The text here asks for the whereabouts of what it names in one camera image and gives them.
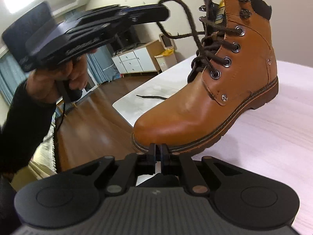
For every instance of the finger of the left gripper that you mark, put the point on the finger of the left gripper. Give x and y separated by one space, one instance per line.
143 14

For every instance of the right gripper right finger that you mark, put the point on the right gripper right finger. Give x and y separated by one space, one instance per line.
242 197

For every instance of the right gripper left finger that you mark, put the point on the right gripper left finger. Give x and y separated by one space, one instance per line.
73 196

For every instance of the brown leather work boot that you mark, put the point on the brown leather work boot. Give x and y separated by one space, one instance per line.
234 70

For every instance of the left jacket sleeve forearm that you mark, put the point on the left jacket sleeve forearm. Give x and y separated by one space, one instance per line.
28 122

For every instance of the person's left hand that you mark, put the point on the person's left hand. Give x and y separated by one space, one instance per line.
42 83

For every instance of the black flat television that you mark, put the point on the black flat television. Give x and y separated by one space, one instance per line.
125 39

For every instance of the blue window curtain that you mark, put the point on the blue window curtain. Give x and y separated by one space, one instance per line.
21 97

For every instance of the white wooden tv cabinet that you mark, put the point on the white wooden tv cabinet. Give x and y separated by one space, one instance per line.
141 59

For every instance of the white yellow trash bin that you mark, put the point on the white yellow trash bin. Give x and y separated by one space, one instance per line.
167 58

